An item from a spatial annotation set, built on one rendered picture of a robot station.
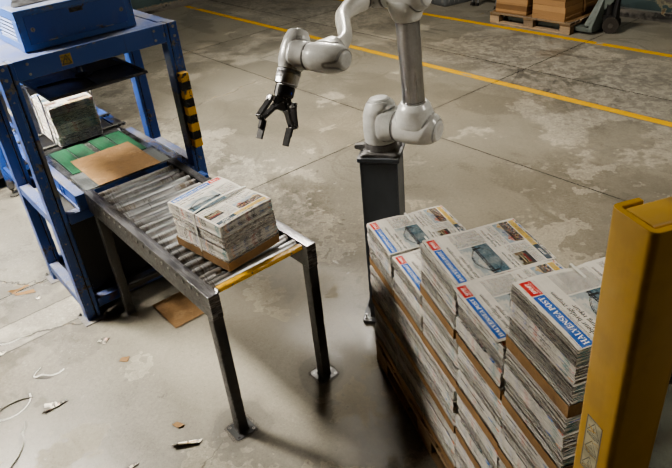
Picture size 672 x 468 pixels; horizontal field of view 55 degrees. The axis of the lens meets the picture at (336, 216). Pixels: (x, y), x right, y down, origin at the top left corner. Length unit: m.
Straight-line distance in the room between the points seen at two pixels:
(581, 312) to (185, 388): 2.26
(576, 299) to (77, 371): 2.77
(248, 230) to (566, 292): 1.43
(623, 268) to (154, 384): 2.84
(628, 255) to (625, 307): 0.09
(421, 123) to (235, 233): 0.95
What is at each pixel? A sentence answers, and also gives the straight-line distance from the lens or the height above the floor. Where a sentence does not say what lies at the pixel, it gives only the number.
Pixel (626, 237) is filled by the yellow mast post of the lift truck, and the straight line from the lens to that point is 0.99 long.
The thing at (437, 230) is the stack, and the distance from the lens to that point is 2.82.
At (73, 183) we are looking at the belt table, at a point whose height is 0.80.
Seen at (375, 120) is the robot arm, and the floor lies 1.19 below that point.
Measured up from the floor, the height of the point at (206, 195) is 1.03.
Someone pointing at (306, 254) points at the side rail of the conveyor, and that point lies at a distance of 2.85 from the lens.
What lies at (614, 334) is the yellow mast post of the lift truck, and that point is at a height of 1.65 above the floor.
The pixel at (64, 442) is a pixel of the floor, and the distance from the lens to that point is 3.45.
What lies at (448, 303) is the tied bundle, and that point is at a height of 0.95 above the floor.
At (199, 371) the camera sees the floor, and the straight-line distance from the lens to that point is 3.52.
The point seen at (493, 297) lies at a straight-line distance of 2.06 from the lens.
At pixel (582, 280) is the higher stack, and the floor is 1.29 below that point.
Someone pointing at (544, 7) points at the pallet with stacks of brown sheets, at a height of 0.29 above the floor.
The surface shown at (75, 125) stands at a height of 0.91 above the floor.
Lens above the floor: 2.34
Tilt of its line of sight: 31 degrees down
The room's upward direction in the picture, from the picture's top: 6 degrees counter-clockwise
